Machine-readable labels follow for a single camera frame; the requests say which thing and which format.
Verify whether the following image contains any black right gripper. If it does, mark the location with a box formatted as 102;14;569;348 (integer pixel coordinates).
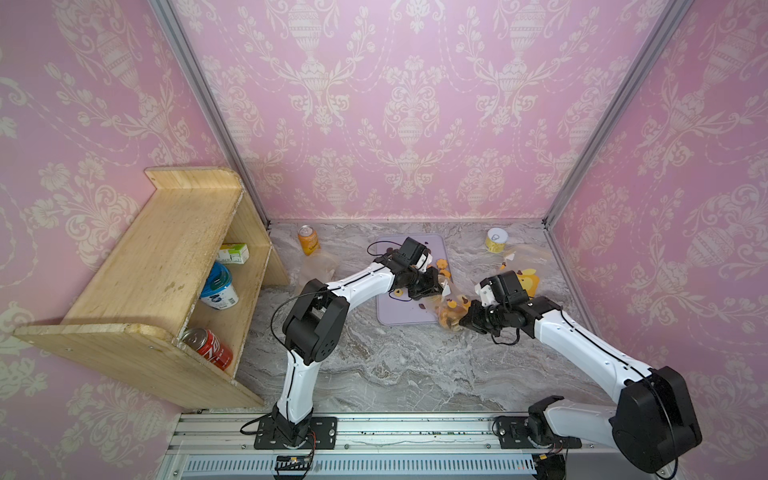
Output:
458;300;511;336

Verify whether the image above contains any ziploc bag with yellow chick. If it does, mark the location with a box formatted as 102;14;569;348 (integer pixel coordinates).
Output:
499;245;541;297

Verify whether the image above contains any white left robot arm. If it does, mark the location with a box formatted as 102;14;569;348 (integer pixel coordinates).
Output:
270;237;442;447

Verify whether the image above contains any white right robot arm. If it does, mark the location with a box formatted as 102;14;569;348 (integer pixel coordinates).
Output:
460;272;703;474

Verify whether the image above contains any pile of assorted cookies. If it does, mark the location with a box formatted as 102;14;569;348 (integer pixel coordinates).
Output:
419;257;452;313

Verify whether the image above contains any lilac plastic tray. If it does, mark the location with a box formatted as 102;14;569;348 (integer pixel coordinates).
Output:
367;233;452;326

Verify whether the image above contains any yellow tin can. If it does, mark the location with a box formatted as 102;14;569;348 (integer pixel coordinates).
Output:
485;227;509;253

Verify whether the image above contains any orange Schweppes soda can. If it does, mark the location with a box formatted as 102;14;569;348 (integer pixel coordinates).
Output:
297;225;320;256

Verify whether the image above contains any green white carton box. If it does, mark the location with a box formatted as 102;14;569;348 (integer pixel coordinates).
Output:
216;243;250;265

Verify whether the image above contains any blue lid white tub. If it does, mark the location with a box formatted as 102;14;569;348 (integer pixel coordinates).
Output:
199;261;239;311

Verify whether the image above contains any red soda can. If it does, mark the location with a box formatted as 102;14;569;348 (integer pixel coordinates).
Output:
181;327;234;370

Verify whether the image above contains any wooden shelf unit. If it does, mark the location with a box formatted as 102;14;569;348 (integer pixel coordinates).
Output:
14;167;289;410

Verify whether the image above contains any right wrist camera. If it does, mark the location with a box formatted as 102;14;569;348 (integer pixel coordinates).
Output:
475;283;498;307

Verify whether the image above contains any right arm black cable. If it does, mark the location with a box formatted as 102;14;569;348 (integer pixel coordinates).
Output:
491;293;679;480

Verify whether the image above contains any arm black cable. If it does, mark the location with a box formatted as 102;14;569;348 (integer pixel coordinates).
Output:
268;239;415;415
491;293;679;480

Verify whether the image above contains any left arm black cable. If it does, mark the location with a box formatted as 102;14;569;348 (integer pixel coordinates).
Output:
268;239;415;415

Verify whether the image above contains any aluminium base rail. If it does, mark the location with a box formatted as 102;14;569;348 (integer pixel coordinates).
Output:
156;412;648;479

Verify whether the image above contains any aluminium frame post left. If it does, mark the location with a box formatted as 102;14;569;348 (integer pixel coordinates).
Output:
148;0;270;228

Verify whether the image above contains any aluminium frame post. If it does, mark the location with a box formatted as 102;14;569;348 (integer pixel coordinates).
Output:
148;0;270;228
542;0;693;232

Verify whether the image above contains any aluminium frame post right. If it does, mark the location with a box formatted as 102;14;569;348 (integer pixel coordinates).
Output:
542;0;693;232

